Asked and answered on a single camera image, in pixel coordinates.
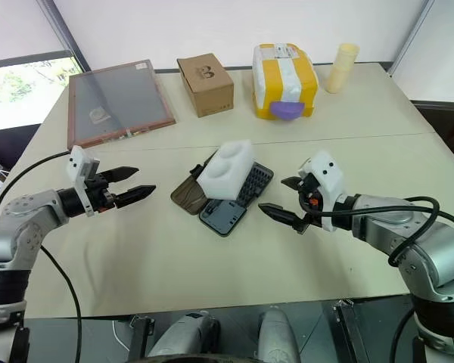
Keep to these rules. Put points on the yellow and white package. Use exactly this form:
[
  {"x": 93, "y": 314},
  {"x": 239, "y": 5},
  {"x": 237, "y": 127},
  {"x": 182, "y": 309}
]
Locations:
[{"x": 283, "y": 79}]

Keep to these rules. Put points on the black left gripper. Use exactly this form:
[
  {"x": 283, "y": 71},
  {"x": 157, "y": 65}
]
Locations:
[{"x": 99, "y": 193}]

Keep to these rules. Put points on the brown cardboard box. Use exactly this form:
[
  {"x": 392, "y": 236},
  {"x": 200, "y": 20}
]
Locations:
[{"x": 208, "y": 87}]

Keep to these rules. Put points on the white foam block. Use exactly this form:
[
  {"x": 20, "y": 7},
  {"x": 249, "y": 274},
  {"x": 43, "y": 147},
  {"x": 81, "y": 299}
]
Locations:
[{"x": 227, "y": 170}]

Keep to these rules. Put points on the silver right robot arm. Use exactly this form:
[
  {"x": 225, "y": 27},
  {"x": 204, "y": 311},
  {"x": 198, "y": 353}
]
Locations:
[{"x": 420, "y": 242}]

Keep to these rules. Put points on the dark brown furniture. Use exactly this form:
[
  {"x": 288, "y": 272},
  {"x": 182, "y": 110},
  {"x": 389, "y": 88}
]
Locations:
[{"x": 446, "y": 128}]

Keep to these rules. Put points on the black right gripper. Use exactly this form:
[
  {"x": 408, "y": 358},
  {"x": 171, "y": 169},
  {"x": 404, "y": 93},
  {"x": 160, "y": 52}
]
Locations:
[{"x": 311, "y": 196}]

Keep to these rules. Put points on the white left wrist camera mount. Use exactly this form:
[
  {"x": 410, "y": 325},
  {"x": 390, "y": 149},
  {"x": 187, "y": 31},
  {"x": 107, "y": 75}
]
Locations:
[{"x": 75, "y": 162}]

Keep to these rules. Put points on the cream plastic cup stack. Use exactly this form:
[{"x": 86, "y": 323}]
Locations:
[{"x": 340, "y": 72}]

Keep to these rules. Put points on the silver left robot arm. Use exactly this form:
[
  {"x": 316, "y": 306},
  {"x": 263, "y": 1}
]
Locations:
[{"x": 22, "y": 221}]

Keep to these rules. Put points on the wood framed mesh screen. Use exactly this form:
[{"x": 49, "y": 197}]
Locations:
[{"x": 117, "y": 102}]

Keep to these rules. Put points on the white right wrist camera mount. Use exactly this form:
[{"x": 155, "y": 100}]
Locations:
[{"x": 331, "y": 177}]

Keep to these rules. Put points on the purple foam piece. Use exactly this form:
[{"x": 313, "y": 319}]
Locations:
[{"x": 287, "y": 110}]

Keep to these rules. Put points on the silver robot leg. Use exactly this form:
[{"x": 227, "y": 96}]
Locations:
[
  {"x": 278, "y": 334},
  {"x": 185, "y": 334}
]

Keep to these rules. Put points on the black metal bracket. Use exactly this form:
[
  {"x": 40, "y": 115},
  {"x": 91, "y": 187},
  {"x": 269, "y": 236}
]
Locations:
[
  {"x": 348, "y": 332},
  {"x": 140, "y": 334}
]

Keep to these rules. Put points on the window with greenery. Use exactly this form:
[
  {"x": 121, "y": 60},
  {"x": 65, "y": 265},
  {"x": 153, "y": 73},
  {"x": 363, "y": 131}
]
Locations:
[{"x": 26, "y": 87}]

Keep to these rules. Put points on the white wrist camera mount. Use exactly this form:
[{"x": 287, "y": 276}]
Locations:
[
  {"x": 331, "y": 177},
  {"x": 75, "y": 162}
]

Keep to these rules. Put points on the black tool case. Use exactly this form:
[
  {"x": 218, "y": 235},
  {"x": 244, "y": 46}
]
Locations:
[{"x": 223, "y": 219}]

